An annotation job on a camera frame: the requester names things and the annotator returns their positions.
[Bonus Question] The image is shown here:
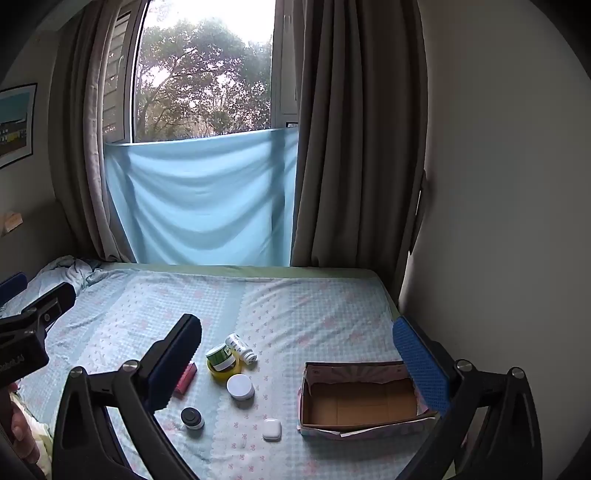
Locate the white vitamin bottle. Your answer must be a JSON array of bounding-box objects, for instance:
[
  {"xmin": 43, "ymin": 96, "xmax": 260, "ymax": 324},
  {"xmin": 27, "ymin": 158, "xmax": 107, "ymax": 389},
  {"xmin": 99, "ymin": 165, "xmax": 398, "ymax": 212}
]
[{"xmin": 225, "ymin": 333, "xmax": 257, "ymax": 365}]

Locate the pink cardboard box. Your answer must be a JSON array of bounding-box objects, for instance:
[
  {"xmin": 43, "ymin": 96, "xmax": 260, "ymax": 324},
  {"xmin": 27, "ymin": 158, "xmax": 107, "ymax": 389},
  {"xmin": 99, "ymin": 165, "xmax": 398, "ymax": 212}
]
[{"xmin": 297, "ymin": 361, "xmax": 439, "ymax": 441}]

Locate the light blue hanging cloth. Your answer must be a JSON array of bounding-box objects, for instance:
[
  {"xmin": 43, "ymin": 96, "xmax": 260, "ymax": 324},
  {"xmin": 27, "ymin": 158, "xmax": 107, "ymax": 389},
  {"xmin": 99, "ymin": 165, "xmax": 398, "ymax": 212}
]
[{"xmin": 104, "ymin": 128, "xmax": 298, "ymax": 267}]

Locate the small black round jar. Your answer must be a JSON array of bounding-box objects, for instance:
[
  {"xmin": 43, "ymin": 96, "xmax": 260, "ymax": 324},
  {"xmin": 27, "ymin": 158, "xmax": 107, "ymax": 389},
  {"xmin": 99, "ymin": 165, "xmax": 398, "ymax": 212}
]
[{"xmin": 180, "ymin": 407, "xmax": 204, "ymax": 430}]

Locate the white earbuds case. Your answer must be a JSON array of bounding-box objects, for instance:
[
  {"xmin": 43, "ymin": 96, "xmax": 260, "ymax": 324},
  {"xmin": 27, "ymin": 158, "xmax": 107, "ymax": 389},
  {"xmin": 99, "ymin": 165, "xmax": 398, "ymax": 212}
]
[{"xmin": 262, "ymin": 418, "xmax": 283, "ymax": 442}]

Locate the white round cream jar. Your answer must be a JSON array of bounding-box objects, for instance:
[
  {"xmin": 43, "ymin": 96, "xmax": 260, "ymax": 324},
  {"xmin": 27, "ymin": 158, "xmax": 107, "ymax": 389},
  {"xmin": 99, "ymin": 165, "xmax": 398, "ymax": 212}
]
[{"xmin": 225, "ymin": 374, "xmax": 254, "ymax": 401}]

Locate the patterned bed sheet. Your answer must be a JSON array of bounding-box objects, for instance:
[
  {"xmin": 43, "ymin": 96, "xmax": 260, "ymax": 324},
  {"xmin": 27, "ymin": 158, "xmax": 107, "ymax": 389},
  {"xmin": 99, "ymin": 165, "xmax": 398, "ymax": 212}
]
[{"xmin": 1, "ymin": 258, "xmax": 427, "ymax": 479}]

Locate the dark brown right curtain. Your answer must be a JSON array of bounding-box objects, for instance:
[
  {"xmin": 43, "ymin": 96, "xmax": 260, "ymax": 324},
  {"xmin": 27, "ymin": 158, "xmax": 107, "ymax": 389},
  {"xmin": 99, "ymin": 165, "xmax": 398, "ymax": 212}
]
[{"xmin": 290, "ymin": 1, "xmax": 428, "ymax": 297}]

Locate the framed wall picture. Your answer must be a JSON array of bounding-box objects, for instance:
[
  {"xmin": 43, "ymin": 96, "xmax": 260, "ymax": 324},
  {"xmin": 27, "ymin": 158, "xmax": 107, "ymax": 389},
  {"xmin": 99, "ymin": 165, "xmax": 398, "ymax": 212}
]
[{"xmin": 0, "ymin": 83, "xmax": 37, "ymax": 168}]

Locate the window with frame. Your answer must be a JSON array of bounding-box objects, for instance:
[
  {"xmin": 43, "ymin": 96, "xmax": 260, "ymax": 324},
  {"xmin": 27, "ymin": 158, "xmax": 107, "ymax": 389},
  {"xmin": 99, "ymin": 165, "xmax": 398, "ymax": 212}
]
[{"xmin": 102, "ymin": 1, "xmax": 297, "ymax": 143}]

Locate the yellow tape roll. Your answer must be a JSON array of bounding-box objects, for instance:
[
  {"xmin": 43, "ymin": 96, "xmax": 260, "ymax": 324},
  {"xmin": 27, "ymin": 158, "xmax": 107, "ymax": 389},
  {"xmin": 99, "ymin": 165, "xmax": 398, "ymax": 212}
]
[{"xmin": 206, "ymin": 356, "xmax": 242, "ymax": 383}]

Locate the grey left curtain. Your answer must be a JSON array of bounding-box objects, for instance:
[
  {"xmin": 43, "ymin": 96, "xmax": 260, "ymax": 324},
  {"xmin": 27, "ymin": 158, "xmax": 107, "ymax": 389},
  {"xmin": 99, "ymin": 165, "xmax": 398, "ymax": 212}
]
[{"xmin": 48, "ymin": 1, "xmax": 148, "ymax": 262}]

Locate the green jar white lid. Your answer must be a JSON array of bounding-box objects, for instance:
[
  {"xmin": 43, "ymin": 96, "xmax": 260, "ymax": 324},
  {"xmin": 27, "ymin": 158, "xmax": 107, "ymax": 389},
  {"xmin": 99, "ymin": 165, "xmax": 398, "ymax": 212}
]
[{"xmin": 205, "ymin": 344, "xmax": 236, "ymax": 372}]

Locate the person's left hand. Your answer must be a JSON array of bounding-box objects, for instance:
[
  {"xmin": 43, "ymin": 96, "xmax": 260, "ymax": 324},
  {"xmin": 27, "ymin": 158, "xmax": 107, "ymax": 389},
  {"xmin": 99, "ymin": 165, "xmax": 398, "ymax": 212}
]
[{"xmin": 10, "ymin": 401, "xmax": 40, "ymax": 464}]

